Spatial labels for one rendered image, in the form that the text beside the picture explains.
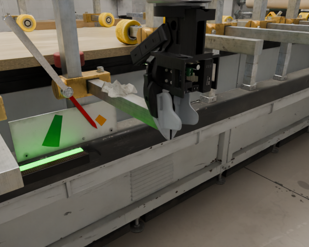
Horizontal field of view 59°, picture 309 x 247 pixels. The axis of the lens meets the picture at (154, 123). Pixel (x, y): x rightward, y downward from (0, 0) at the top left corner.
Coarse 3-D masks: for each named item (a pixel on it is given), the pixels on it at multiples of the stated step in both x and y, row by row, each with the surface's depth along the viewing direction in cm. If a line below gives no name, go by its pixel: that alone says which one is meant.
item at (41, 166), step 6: (66, 156) 63; (72, 156) 63; (78, 156) 64; (48, 162) 61; (54, 162) 61; (60, 162) 61; (30, 168) 59; (36, 168) 59; (42, 168) 59; (24, 174) 57
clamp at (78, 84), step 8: (88, 72) 68; (96, 72) 68; (104, 72) 68; (64, 80) 63; (72, 80) 63; (80, 80) 64; (104, 80) 68; (56, 88) 62; (72, 88) 63; (80, 88) 65; (56, 96) 64; (80, 96) 65
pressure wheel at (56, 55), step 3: (81, 51) 75; (54, 54) 72; (57, 54) 71; (81, 54) 73; (54, 57) 72; (57, 57) 71; (81, 57) 73; (54, 60) 72; (57, 60) 71; (81, 60) 73; (54, 63) 73; (57, 63) 72; (60, 63) 71; (81, 63) 73; (84, 63) 76; (57, 66) 72; (60, 66) 72
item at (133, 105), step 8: (88, 80) 65; (96, 80) 65; (88, 88) 65; (96, 88) 62; (96, 96) 63; (104, 96) 59; (128, 96) 54; (136, 96) 54; (112, 104) 57; (120, 104) 55; (128, 104) 52; (136, 104) 50; (144, 104) 50; (128, 112) 53; (136, 112) 51; (144, 112) 48; (144, 120) 49; (152, 120) 47
